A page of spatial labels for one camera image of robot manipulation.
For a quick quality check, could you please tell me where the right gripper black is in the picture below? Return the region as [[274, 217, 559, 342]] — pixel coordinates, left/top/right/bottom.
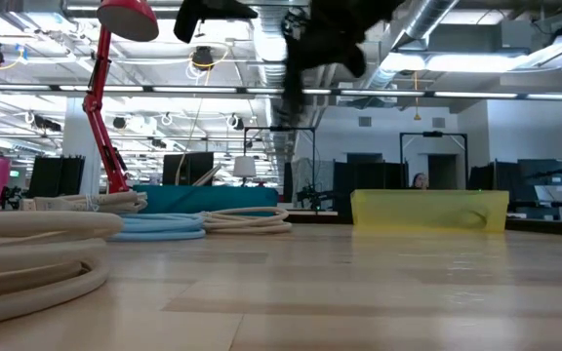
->
[[173, 0, 405, 79]]

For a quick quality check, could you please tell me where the beige cable end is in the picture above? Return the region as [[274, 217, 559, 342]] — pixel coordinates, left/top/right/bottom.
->
[[191, 164, 223, 187]]

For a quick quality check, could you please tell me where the light blue cable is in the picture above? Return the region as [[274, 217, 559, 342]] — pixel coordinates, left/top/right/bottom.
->
[[107, 213, 208, 244]]

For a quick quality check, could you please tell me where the beige cable with white plug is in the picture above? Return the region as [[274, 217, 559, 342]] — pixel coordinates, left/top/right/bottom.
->
[[20, 190, 149, 215]]

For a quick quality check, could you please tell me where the long ceiling light strip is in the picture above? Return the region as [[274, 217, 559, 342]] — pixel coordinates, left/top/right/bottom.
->
[[0, 83, 562, 101]]

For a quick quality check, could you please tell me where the white lampshade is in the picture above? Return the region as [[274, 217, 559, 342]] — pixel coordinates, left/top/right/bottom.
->
[[232, 155, 258, 179]]

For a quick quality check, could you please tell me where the red desk lamp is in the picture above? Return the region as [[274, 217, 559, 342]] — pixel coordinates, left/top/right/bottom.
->
[[82, 0, 160, 195]]

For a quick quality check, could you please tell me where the black computer monitor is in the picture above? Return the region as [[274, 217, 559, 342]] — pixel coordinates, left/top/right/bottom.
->
[[27, 156, 63, 199], [162, 151, 215, 187], [60, 155, 86, 197]]

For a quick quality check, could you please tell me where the black partition panel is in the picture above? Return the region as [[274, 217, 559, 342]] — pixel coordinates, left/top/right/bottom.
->
[[333, 161, 409, 218]]

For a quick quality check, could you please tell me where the teal plastic bin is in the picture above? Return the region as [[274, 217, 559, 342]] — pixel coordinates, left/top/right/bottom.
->
[[132, 183, 280, 218]]

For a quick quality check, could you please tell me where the bright ceiling light panel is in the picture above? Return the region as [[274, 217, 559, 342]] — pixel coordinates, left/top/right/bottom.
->
[[381, 51, 531, 74]]

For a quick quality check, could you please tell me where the yellow plastic bin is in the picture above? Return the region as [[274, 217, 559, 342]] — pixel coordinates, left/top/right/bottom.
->
[[350, 188, 510, 234]]

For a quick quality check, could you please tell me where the dark partition panel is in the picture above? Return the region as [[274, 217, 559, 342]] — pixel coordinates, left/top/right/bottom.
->
[[468, 162, 524, 192]]

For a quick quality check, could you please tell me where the grey screen monitor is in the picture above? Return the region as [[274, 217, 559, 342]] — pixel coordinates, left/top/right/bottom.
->
[[517, 158, 562, 187]]

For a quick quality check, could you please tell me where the black background equipment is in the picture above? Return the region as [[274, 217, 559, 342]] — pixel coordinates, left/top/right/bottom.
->
[[0, 185, 24, 211]]

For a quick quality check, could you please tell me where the black metal frame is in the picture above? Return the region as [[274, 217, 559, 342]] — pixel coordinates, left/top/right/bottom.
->
[[243, 125, 317, 206], [399, 131, 469, 190]]

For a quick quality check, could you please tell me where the silver slanted ventilation duct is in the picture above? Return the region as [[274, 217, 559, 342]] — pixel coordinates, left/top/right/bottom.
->
[[363, 0, 461, 92]]

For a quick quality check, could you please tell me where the yellow hanging cord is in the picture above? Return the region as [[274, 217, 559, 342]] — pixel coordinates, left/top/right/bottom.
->
[[411, 71, 422, 122]]

